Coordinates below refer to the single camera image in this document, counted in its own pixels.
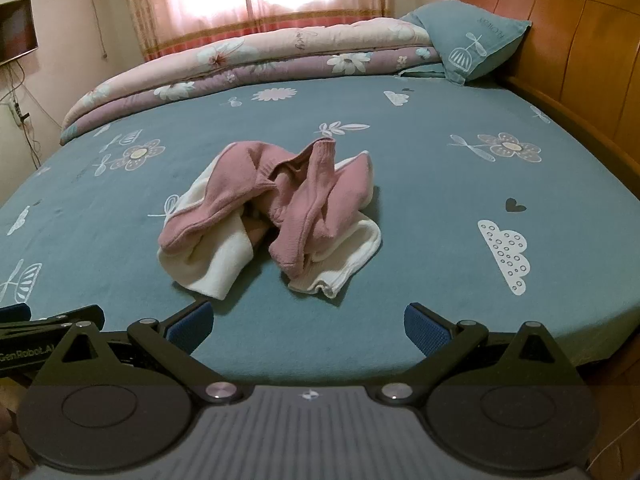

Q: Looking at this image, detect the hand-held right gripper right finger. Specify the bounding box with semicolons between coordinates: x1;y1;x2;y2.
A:
375;303;571;405

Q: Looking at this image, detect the folded pink purple floral quilt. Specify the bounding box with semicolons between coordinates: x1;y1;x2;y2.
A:
60;16;446;146

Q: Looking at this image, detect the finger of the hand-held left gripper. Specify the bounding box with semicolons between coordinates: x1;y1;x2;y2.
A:
0;305;105;343
0;303;31;323

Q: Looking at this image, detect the wall television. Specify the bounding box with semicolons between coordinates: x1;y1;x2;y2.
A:
0;0;40;67

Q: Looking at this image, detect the wooden bed headboard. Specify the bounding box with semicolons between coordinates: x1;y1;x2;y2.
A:
442;0;640;201

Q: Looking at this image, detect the flat teal pillow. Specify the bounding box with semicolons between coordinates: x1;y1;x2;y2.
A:
401;62;447;79

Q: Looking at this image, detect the black television cable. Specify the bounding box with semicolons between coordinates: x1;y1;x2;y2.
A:
0;62;43;170

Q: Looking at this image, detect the thin wall cable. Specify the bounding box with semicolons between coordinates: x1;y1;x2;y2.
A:
86;0;110;61

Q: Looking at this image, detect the pink and white knit sweater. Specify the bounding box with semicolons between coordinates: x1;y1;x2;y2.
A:
157;136;382;301

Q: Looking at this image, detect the pink striped curtain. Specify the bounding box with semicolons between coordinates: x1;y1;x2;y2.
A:
118;0;396;63

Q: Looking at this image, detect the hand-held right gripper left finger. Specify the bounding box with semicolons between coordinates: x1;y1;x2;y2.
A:
47;301;246;406

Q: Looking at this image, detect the teal printed pillow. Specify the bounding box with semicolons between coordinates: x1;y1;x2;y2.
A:
400;2;533;85

